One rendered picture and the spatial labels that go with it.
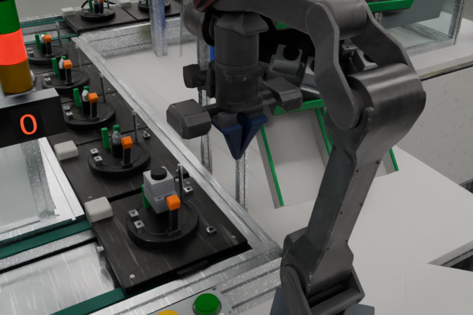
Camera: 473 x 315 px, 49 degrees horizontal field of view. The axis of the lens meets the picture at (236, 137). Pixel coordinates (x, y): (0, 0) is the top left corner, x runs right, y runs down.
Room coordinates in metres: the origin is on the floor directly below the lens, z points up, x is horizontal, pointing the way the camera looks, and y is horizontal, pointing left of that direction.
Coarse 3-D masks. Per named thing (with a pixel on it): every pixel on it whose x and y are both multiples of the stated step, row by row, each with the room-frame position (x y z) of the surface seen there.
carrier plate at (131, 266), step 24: (120, 216) 0.81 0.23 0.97; (216, 216) 0.81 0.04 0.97; (120, 240) 0.73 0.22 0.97; (192, 240) 0.73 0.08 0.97; (216, 240) 0.73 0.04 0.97; (240, 240) 0.73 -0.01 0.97; (120, 264) 0.67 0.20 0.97; (144, 264) 0.67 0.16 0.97; (168, 264) 0.67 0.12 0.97; (192, 264) 0.68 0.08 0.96; (144, 288) 0.63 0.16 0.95
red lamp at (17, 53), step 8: (16, 32) 0.78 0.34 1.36; (0, 40) 0.76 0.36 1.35; (8, 40) 0.77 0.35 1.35; (16, 40) 0.78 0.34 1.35; (0, 48) 0.76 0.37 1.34; (8, 48) 0.77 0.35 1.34; (16, 48) 0.77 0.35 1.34; (24, 48) 0.79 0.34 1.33; (0, 56) 0.76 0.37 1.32; (8, 56) 0.77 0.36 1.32; (16, 56) 0.77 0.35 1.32; (24, 56) 0.78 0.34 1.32; (0, 64) 0.77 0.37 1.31; (8, 64) 0.77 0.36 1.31
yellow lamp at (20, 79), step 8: (16, 64) 0.77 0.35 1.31; (24, 64) 0.78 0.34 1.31; (0, 72) 0.77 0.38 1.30; (8, 72) 0.76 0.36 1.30; (16, 72) 0.77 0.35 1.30; (24, 72) 0.78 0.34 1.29; (0, 80) 0.77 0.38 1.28; (8, 80) 0.76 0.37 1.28; (16, 80) 0.77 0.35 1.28; (24, 80) 0.77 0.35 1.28; (8, 88) 0.76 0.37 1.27; (16, 88) 0.77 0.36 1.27; (24, 88) 0.77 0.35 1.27
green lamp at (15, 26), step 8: (8, 0) 0.78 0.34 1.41; (0, 8) 0.77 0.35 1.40; (8, 8) 0.78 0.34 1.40; (16, 8) 0.80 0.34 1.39; (0, 16) 0.77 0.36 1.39; (8, 16) 0.77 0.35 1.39; (16, 16) 0.79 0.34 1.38; (0, 24) 0.77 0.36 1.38; (8, 24) 0.77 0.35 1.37; (16, 24) 0.78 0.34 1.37; (0, 32) 0.76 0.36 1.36; (8, 32) 0.77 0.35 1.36
